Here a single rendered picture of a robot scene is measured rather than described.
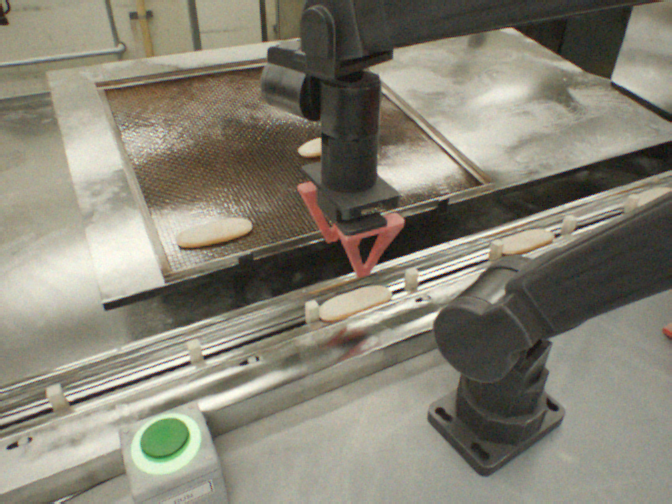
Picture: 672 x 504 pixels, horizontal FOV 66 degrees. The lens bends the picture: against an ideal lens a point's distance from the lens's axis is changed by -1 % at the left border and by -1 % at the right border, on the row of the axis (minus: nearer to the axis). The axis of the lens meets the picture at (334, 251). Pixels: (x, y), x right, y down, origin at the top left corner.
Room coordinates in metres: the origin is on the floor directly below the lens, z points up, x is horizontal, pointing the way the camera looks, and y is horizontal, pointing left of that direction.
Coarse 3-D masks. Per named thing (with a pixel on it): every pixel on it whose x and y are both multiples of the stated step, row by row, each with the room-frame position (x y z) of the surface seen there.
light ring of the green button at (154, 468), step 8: (168, 416) 0.28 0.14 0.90; (176, 416) 0.28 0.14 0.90; (184, 416) 0.28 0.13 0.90; (192, 424) 0.28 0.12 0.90; (192, 432) 0.27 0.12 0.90; (136, 440) 0.26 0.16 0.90; (192, 440) 0.26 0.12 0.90; (136, 448) 0.25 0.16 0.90; (192, 448) 0.25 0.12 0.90; (136, 456) 0.24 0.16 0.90; (184, 456) 0.24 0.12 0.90; (192, 456) 0.25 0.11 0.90; (144, 464) 0.24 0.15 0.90; (152, 464) 0.24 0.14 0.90; (160, 464) 0.24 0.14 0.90; (168, 464) 0.24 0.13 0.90; (176, 464) 0.24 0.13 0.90; (152, 472) 0.23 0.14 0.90; (160, 472) 0.23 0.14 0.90; (168, 472) 0.23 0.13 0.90
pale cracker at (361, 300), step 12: (360, 288) 0.51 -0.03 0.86; (372, 288) 0.51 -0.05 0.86; (384, 288) 0.51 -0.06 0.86; (336, 300) 0.48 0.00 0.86; (348, 300) 0.48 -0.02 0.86; (360, 300) 0.48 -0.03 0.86; (372, 300) 0.48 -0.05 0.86; (384, 300) 0.49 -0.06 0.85; (324, 312) 0.46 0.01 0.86; (336, 312) 0.46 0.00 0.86; (348, 312) 0.46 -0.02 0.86; (360, 312) 0.47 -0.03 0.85
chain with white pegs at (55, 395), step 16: (624, 208) 0.72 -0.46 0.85; (592, 224) 0.69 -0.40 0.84; (496, 240) 0.59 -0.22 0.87; (496, 256) 0.58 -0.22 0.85; (416, 272) 0.52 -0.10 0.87; (448, 272) 0.56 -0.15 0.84; (400, 288) 0.53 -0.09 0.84; (192, 352) 0.39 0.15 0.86; (224, 352) 0.42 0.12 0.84; (176, 368) 0.39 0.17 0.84; (128, 384) 0.37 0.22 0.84; (64, 400) 0.33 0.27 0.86; (80, 400) 0.35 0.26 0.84; (32, 416) 0.33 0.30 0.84
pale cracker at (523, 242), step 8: (520, 232) 0.63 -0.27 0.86; (528, 232) 0.63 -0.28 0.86; (536, 232) 0.63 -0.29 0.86; (544, 232) 0.63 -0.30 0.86; (504, 240) 0.61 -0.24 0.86; (512, 240) 0.61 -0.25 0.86; (520, 240) 0.61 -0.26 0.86; (528, 240) 0.61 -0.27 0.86; (536, 240) 0.61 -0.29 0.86; (544, 240) 0.61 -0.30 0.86; (504, 248) 0.59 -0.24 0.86; (512, 248) 0.59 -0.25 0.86; (520, 248) 0.59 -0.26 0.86; (528, 248) 0.60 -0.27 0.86
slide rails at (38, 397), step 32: (640, 192) 0.77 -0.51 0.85; (544, 224) 0.67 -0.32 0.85; (448, 256) 0.58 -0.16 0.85; (480, 256) 0.59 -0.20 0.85; (352, 288) 0.52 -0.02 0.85; (416, 288) 0.52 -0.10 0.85; (256, 320) 0.46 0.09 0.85; (288, 320) 0.46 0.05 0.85; (320, 320) 0.46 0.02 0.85; (160, 352) 0.41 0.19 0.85; (64, 384) 0.36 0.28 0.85; (96, 384) 0.36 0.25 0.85; (0, 416) 0.32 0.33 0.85; (64, 416) 0.32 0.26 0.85
